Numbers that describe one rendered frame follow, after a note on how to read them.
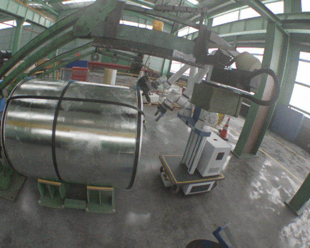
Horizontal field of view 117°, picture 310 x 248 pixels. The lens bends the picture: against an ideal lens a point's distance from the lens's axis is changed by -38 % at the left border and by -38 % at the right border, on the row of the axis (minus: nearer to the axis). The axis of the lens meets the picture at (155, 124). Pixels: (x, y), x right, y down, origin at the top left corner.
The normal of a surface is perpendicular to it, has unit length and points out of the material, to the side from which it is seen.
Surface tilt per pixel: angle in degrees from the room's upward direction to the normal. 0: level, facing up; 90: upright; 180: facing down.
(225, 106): 88
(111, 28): 90
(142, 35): 90
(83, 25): 90
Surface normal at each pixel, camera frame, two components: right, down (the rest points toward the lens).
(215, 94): 0.24, 0.35
